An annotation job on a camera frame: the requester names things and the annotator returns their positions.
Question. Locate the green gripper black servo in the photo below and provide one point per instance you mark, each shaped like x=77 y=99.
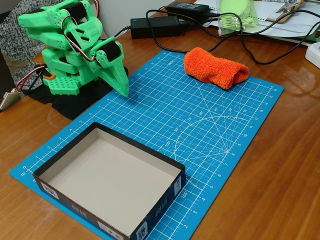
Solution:
x=115 y=65

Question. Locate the orange fuzzy sock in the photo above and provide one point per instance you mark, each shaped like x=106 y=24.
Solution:
x=215 y=67

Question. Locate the green 3D-printed robot arm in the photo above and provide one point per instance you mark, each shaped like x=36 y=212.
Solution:
x=62 y=85

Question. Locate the cardboard box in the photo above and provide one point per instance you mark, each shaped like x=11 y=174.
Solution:
x=112 y=180

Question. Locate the orange clip on base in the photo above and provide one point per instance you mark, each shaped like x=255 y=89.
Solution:
x=49 y=76

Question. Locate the black power adapter blue light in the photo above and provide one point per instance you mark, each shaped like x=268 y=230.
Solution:
x=160 y=26

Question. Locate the blue cutting mat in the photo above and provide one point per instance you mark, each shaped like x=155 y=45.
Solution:
x=200 y=112

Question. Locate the black power adapter white label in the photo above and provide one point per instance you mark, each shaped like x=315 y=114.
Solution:
x=187 y=8

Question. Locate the grey speckled fabric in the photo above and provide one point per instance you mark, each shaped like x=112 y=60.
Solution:
x=15 y=37

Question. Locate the silver controller board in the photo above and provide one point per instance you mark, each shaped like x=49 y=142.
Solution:
x=8 y=100

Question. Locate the green translucent plastic bag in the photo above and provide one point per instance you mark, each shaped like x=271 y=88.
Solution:
x=237 y=20

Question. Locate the brown clipboard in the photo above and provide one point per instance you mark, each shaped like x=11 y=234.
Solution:
x=275 y=16

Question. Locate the white paper stack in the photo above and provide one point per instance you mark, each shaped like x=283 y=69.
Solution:
x=282 y=32

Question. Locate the white power strip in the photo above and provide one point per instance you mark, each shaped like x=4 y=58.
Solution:
x=313 y=55

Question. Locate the mint green box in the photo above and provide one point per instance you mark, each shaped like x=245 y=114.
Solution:
x=315 y=33

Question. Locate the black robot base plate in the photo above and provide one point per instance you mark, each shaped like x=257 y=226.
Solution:
x=75 y=105

